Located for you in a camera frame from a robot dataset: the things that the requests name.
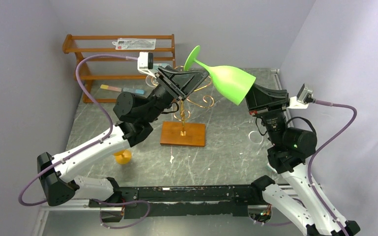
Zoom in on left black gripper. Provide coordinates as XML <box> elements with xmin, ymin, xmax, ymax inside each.
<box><xmin>145</xmin><ymin>68</ymin><xmax>214</xmax><ymax>125</ymax></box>

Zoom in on green plastic wine glass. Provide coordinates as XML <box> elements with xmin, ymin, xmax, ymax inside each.
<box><xmin>184</xmin><ymin>45</ymin><xmax>256</xmax><ymax>105</ymax></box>

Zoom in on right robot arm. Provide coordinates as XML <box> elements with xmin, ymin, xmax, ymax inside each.
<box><xmin>245</xmin><ymin>84</ymin><xmax>360</xmax><ymax>236</ymax></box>

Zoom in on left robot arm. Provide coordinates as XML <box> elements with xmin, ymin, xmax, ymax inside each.
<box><xmin>37</xmin><ymin>66</ymin><xmax>209</xmax><ymax>207</ymax></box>

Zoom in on orange plastic wine glass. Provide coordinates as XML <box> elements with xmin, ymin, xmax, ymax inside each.
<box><xmin>113</xmin><ymin>149</ymin><xmax>132</xmax><ymax>165</ymax></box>

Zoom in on blue packaged item lower shelf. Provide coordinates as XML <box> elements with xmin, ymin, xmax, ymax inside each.
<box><xmin>152</xmin><ymin>63</ymin><xmax>173</xmax><ymax>73</ymax></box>

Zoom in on blue eraser stick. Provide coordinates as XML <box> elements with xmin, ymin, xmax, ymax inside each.
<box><xmin>122</xmin><ymin>88</ymin><xmax>145</xmax><ymax>95</ymax></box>

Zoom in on yellow pink eraser stick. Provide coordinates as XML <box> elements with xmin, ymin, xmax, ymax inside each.
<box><xmin>100</xmin><ymin>85</ymin><xmax>122</xmax><ymax>92</ymax></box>

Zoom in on packaged item top shelf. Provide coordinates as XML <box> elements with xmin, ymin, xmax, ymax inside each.
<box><xmin>112</xmin><ymin>38</ymin><xmax>157</xmax><ymax>50</ymax></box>

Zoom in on wooden two-tier shelf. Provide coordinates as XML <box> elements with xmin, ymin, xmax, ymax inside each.
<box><xmin>62</xmin><ymin>34</ymin><xmax>176</xmax><ymax>92</ymax></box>

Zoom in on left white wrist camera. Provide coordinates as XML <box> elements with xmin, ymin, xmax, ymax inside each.
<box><xmin>137</xmin><ymin>52</ymin><xmax>155</xmax><ymax>77</ymax></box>

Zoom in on gold wire wine glass rack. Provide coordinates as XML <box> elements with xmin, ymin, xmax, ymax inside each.
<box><xmin>145</xmin><ymin>72</ymin><xmax>215</xmax><ymax>147</ymax></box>

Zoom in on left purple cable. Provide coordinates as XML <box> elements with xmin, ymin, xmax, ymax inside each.
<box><xmin>18</xmin><ymin>54</ymin><xmax>141</xmax><ymax>207</ymax></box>

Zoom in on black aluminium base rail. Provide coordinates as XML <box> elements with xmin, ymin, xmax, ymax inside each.
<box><xmin>39</xmin><ymin>184</ymin><xmax>314</xmax><ymax>220</ymax></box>

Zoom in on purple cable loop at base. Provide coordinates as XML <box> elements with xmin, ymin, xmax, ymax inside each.
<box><xmin>99</xmin><ymin>199</ymin><xmax>151</xmax><ymax>230</ymax></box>

